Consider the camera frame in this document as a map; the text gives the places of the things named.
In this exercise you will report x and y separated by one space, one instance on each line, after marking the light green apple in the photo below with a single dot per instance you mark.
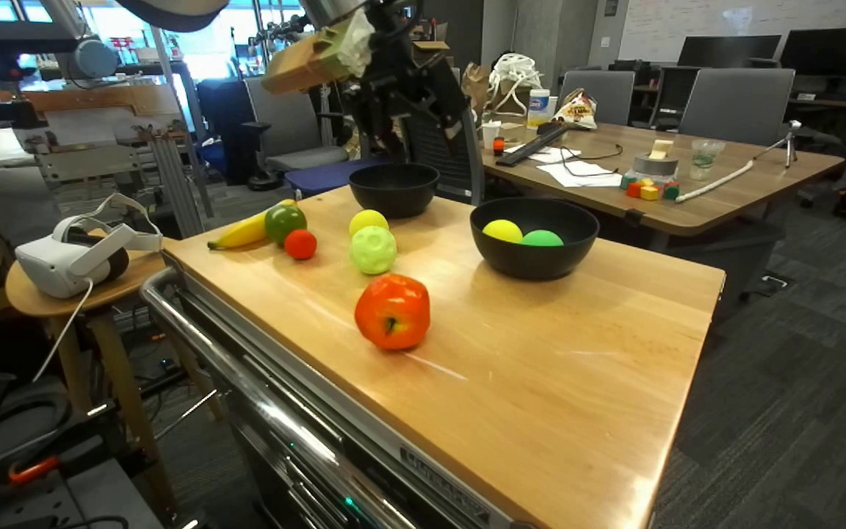
375 251

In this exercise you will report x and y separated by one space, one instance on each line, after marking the chrome cart handle bar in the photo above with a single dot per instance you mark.
303 470

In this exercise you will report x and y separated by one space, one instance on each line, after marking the white paper sheet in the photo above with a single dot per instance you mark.
583 175

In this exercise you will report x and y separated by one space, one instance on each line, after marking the white VR headset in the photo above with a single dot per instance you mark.
86 251

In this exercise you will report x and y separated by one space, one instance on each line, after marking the colourful toy blocks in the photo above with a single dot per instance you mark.
650 188

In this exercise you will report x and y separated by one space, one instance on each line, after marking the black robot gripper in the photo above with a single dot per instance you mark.
409 100

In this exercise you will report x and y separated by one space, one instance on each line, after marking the clear plastic container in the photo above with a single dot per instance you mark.
659 159

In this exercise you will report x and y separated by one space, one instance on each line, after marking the orange red bell pepper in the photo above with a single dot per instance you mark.
395 313

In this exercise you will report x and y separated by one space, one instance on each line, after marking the green lime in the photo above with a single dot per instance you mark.
541 238

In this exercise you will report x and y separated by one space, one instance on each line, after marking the black bowl near left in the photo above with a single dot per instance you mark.
397 188

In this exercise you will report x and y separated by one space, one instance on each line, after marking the green plastic pear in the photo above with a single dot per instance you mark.
281 220

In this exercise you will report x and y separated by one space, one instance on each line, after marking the wooden side desk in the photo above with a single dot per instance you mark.
647 178

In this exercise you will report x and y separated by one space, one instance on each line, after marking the robot arm with camera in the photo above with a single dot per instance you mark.
336 48

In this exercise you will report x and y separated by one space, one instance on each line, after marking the grey office chair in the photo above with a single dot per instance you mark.
738 104

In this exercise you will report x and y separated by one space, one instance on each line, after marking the black bowl far right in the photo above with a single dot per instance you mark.
530 212

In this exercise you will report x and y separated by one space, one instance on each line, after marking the small red strawberry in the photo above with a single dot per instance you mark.
302 245

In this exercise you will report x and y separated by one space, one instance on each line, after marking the orange clamp handle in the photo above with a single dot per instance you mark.
33 470

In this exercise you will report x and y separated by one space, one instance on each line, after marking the round wooden stool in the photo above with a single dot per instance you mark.
96 310

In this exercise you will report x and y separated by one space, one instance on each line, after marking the black bowl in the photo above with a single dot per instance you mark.
530 212
397 188

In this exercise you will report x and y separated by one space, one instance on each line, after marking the yellow plastic banana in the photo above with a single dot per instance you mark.
252 231

